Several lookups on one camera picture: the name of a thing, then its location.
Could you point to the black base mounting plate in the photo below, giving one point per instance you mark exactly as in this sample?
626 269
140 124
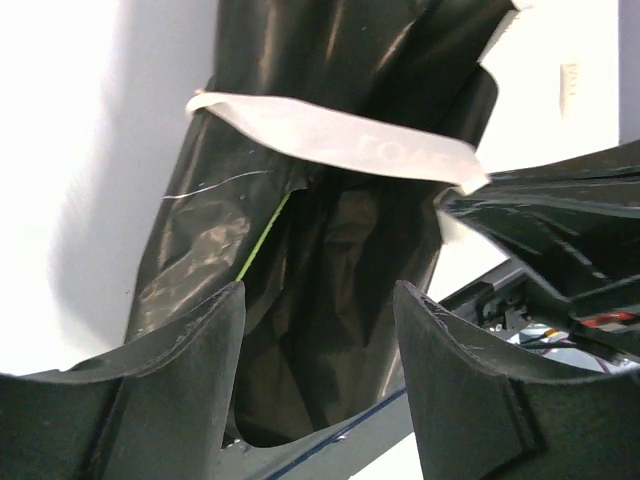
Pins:
363 443

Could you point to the black wrapping paper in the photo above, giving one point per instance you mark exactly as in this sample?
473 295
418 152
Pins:
319 344

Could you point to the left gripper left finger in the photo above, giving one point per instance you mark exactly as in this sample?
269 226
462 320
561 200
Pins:
154 408

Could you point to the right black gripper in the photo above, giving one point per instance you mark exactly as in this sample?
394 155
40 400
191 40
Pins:
575 224

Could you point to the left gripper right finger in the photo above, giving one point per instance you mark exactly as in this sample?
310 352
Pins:
483 408

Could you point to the cream printed ribbon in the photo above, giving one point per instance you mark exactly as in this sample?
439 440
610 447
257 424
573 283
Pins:
320 135

